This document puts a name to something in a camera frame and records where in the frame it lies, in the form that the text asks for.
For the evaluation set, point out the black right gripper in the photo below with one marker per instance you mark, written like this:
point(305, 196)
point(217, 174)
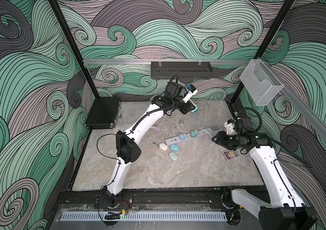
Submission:
point(220, 139)

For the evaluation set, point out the green earbud case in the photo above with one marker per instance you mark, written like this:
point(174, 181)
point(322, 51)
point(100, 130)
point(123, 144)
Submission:
point(173, 156)

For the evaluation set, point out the black perforated wall tray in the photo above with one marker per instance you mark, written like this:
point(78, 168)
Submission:
point(184, 70)

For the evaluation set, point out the teal dual-port wall charger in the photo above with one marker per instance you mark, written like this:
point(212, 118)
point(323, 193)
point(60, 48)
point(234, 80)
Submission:
point(194, 133)

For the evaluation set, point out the aluminium wall rail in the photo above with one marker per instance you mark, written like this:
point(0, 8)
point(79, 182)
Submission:
point(124, 61)

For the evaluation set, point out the clear acrylic wall holder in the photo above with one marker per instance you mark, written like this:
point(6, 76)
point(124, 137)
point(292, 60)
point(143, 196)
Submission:
point(261, 82)

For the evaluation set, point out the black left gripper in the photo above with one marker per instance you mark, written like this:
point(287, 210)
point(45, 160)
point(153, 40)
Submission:
point(186, 108)

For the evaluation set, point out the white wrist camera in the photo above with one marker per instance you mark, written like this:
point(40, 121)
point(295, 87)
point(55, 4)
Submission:
point(230, 127)
point(191, 91)

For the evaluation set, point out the aluminium right side rail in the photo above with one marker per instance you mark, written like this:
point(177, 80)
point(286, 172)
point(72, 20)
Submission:
point(296, 91)

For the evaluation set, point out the white earbud case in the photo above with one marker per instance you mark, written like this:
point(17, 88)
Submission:
point(163, 146)

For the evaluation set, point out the blue USB wall charger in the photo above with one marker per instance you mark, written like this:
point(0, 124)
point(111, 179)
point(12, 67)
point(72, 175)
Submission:
point(182, 137)

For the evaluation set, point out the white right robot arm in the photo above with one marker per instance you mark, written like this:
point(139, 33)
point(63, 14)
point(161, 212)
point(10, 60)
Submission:
point(286, 210)

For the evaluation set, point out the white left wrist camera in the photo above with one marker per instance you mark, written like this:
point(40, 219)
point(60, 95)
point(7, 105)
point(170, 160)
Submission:
point(191, 91)

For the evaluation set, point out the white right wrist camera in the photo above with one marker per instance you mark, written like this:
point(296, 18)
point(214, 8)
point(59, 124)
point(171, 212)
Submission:
point(230, 127)

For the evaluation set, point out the white slotted cable duct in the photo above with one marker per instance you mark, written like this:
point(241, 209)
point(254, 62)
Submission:
point(146, 216)

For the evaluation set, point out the blue earbud case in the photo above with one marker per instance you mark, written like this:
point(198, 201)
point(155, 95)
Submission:
point(174, 147)

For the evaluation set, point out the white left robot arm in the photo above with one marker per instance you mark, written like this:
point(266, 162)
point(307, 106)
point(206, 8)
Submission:
point(127, 142)

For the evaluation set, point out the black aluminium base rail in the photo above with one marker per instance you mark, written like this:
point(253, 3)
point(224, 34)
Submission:
point(212, 197)

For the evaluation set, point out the white power strip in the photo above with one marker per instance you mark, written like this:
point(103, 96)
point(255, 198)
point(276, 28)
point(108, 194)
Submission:
point(207, 132)

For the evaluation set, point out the black carbon-pattern briefcase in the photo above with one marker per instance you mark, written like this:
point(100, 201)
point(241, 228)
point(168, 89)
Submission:
point(104, 113)

